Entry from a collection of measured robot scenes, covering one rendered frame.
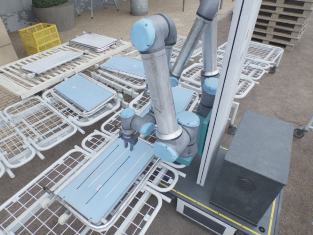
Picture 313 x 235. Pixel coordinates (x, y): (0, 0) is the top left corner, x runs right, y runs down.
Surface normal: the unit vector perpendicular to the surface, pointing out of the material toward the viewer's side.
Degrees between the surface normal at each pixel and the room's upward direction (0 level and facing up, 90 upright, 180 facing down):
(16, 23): 90
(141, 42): 83
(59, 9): 101
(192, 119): 5
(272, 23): 90
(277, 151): 0
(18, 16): 90
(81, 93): 7
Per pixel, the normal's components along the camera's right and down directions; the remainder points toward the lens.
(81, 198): 0.07, -0.74
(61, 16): 0.62, 0.63
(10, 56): 0.91, 0.27
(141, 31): -0.60, 0.40
